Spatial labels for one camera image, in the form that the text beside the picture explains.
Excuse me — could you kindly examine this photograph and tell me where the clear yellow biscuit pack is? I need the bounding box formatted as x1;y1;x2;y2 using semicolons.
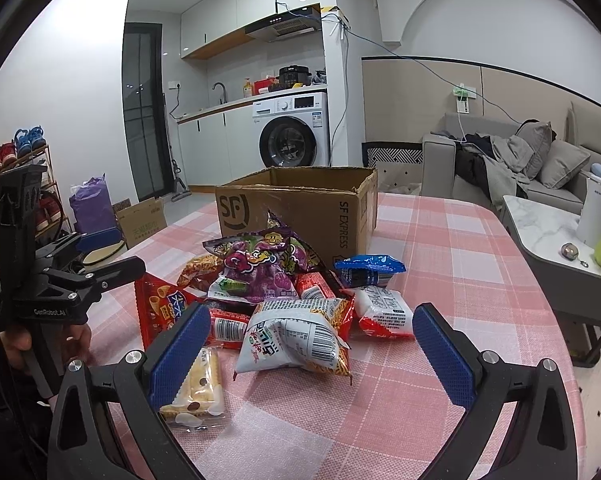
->
159;347;226;430

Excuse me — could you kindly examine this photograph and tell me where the red corn snack bag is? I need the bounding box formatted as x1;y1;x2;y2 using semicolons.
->
134;273;204;349

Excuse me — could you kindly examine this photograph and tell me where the orange white chips bag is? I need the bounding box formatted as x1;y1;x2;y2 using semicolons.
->
177;254;223;292

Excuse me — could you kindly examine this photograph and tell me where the red white snack packet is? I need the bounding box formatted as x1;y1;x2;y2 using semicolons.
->
353;285;414;339

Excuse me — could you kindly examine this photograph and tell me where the purple grape candy bag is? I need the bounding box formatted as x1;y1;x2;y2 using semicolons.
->
203;212;321;304

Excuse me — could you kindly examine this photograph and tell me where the blue Oreo cookie pack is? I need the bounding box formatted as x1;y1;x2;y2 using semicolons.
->
334;255;407;288

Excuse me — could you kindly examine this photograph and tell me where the white noodle snack bag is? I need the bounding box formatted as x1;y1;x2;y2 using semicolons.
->
234;298;353;377

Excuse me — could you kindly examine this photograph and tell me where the red black snack packet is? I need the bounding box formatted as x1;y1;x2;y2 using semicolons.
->
295;272;336;299

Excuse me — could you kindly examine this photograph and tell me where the small red barcode packet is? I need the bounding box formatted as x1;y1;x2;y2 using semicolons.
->
206;308;250;350

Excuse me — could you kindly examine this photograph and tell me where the person's left hand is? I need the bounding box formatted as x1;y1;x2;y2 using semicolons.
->
2;323;94;371

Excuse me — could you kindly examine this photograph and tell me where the purple plastic bag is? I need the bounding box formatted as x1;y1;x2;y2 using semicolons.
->
69;174;116;234

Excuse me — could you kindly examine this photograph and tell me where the small floor cardboard box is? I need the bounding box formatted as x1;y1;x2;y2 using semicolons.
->
115;197;167;249

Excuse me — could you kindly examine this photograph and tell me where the pink plaid tablecloth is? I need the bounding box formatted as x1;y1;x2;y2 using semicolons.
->
82;192;588;480

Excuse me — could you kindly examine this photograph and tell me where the shoe rack with shoes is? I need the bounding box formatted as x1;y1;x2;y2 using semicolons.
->
0;126;72;248

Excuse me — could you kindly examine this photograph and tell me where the marble coffee table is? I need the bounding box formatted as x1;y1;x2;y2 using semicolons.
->
501;195;601;368

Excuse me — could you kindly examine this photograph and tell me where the dark glass door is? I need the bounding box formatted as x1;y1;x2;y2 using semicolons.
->
122;23;174;200

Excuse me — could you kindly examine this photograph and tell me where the brown SF cardboard box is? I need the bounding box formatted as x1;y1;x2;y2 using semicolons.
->
215;166;378;266

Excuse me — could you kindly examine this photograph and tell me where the white electric kettle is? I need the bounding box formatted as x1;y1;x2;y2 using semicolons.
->
576;171;601;248

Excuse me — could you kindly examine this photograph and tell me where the grey clothes pile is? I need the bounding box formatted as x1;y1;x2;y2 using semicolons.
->
454;133;535;211

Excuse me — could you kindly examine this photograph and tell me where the white washing machine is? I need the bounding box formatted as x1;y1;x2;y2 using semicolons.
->
252;90;329;168

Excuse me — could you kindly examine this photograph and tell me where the grey sofa cushion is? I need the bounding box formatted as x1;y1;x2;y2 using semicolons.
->
537;140;590;188

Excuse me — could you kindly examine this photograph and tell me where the black rice cooker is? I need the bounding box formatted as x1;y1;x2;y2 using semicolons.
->
278;65;311;89

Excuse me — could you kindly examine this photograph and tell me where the grey sofa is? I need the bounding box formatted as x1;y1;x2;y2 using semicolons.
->
421;102;601;214

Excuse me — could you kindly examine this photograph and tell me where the black range hood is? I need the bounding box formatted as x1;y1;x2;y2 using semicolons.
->
244;6;322;42

